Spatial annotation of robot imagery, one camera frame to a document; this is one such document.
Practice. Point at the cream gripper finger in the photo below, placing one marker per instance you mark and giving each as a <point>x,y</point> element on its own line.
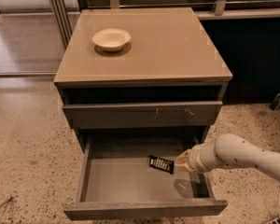
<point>181,162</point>

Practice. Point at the black rxbar chocolate wrapper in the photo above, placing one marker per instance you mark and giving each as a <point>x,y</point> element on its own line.
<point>161,164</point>

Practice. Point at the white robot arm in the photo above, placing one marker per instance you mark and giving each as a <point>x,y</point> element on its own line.
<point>229,151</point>

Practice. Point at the closed grey top drawer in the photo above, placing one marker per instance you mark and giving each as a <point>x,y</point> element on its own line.
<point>142,115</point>

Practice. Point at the open grey middle drawer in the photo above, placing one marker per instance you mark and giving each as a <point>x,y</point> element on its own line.
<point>117,182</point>

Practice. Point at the grey drawer cabinet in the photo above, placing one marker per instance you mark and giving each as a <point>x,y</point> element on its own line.
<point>169,59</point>

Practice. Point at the white ceramic bowl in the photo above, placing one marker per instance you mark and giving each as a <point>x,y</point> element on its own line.
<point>111,39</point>

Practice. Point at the small grey floor bracket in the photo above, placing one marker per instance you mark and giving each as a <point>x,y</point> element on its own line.
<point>276,103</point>

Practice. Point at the metal railing frame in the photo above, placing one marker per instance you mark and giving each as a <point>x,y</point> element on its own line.
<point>220,18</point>

